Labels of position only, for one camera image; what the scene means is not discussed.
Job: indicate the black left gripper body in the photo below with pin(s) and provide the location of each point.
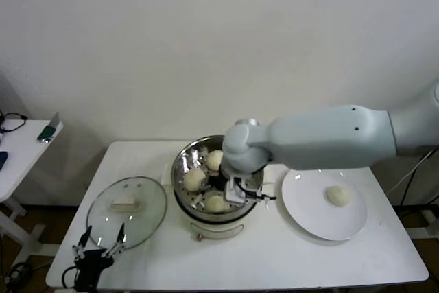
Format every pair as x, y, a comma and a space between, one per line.
89, 263

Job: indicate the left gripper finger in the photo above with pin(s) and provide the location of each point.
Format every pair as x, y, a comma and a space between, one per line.
79, 251
116, 246

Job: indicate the dark blue object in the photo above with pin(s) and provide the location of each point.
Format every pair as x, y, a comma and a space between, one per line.
2, 161

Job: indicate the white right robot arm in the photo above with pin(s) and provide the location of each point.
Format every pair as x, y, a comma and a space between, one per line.
326, 138

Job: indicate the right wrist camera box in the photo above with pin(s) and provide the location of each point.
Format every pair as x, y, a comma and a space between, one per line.
235, 191

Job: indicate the white furniture foot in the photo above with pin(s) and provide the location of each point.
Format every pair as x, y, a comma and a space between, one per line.
430, 219

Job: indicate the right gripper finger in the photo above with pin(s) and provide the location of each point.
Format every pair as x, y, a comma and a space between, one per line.
199, 202
205, 188

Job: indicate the stainless steel steamer basket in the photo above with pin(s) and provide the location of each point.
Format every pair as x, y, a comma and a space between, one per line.
182, 200

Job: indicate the white side table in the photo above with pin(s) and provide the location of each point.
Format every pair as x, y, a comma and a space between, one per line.
27, 142

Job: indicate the white electric cooker base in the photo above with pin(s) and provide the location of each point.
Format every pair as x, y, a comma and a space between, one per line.
216, 229

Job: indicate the white steamed baozi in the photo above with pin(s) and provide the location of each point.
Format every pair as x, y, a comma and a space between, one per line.
214, 204
214, 160
195, 179
337, 196

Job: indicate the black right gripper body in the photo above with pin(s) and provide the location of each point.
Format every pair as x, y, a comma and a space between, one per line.
216, 183

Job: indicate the white round plate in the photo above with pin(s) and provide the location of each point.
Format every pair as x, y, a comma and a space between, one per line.
308, 204

